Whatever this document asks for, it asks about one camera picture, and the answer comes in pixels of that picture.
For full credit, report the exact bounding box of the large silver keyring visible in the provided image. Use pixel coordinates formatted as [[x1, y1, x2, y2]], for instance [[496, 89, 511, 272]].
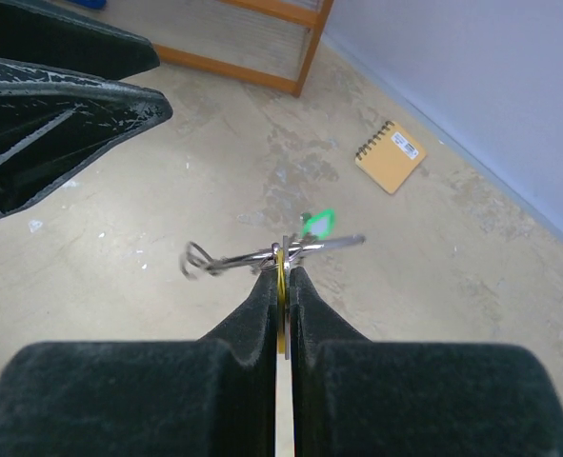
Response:
[[179, 233, 366, 280]]

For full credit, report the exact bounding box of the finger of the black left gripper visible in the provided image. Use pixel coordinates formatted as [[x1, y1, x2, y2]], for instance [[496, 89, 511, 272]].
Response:
[[0, 58, 172, 219], [0, 1, 160, 79]]

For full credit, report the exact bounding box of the orange wooden shelf rack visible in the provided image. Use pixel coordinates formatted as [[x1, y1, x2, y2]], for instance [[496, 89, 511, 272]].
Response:
[[147, 1, 333, 97]]

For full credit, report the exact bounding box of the green tag key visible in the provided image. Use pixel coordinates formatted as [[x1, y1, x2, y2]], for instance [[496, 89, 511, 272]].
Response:
[[301, 209, 336, 240]]

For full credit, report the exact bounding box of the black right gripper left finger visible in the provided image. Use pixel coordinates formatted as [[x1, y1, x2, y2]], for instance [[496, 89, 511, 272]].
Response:
[[0, 273, 277, 456]]

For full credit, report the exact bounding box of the yellow tag key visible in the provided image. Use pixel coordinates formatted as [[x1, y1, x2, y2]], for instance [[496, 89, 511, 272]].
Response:
[[272, 243, 291, 360]]

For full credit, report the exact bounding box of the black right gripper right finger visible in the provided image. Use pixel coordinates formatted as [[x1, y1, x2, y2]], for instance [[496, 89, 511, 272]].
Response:
[[289, 268, 563, 456]]

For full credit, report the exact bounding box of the tan spiral notebook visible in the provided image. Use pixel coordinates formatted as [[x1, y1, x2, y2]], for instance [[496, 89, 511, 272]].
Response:
[[354, 121, 427, 195]]

